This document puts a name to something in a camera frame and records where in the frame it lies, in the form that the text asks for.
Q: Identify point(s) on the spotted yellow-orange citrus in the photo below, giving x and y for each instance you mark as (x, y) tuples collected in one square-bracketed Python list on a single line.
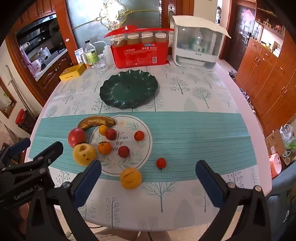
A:
[(130, 178)]

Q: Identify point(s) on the red plastic container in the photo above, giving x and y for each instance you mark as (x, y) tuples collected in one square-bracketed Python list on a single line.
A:
[(20, 117)]

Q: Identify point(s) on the small metal can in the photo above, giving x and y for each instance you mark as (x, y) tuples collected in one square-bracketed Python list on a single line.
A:
[(84, 61)]

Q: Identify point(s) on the small orange kumquat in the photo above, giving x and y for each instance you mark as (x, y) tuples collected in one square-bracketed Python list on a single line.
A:
[(103, 129)]

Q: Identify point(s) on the dark green scalloped plate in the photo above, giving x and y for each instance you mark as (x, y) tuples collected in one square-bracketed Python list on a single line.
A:
[(129, 90)]

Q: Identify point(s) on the dark brown entrance door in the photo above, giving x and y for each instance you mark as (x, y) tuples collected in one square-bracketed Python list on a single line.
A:
[(240, 34)]

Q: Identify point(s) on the tree-print teal tablecloth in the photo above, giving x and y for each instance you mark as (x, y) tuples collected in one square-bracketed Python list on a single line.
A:
[(196, 129)]

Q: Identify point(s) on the yellow blemished pear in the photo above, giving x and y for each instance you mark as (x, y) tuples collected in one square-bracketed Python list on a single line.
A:
[(84, 154)]

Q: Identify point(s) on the wooden kitchen cabinet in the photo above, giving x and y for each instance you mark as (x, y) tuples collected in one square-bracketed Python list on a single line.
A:
[(53, 74)]

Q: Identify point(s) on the yellow cardboard box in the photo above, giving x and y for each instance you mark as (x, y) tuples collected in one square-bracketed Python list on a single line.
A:
[(71, 72)]

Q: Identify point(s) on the red cherry tomato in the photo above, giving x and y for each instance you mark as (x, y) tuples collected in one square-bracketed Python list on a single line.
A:
[(139, 135), (161, 163)]

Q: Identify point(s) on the white squeeze bottle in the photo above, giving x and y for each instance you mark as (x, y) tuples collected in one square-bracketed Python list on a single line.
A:
[(108, 55)]

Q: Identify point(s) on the red lychee with stem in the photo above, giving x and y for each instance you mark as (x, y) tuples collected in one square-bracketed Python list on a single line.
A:
[(124, 151)]

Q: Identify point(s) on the blue-grey chair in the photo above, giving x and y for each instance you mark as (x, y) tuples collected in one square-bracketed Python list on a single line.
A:
[(283, 197)]

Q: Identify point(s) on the frosted glass door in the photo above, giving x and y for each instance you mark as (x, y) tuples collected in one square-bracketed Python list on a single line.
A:
[(92, 23)]

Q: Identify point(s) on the small mandarin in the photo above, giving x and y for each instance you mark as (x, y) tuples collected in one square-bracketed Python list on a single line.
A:
[(104, 147)]

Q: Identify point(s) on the clear plastic bag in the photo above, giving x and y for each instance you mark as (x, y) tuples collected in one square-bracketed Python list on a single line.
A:
[(288, 135)]

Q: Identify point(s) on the red paper cup package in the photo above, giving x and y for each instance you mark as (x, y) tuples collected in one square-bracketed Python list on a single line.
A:
[(138, 58)]

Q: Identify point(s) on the pink plastic stool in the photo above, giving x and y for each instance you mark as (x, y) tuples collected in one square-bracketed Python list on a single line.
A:
[(275, 165)]

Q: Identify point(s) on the small white and blue box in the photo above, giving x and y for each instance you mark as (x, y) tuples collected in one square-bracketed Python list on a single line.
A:
[(78, 53)]

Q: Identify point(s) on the brown cardboard box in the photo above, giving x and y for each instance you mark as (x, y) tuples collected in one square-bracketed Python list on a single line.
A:
[(274, 141)]

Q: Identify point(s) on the clear ribbed drinking glass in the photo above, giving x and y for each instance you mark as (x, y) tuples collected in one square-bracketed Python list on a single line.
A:
[(101, 64)]

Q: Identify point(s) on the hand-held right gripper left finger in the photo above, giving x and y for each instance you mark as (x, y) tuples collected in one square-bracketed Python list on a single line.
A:
[(89, 183)]

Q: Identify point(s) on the white-lidded glass jar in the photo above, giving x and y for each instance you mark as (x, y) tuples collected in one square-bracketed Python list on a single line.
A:
[(161, 37), (119, 41), (133, 39), (147, 37)]

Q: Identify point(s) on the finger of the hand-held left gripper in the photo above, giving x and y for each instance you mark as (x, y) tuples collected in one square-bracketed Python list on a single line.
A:
[(52, 151), (20, 145)]

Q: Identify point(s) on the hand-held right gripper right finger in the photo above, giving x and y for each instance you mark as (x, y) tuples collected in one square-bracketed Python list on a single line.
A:
[(209, 185)]

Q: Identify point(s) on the brown overripe banana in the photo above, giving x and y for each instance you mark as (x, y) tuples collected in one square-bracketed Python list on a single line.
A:
[(94, 122)]

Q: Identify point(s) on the red apple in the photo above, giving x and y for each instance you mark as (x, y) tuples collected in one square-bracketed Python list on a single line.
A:
[(76, 137)]

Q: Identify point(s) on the clear bottle with yellow liquid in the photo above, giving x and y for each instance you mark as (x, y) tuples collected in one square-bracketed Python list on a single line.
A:
[(91, 54)]

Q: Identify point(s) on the white countertop sterilizer appliance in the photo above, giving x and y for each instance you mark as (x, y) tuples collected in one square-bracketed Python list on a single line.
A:
[(196, 44)]

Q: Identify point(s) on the wooden sideboard cabinet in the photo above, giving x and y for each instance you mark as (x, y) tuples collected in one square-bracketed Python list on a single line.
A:
[(266, 81)]

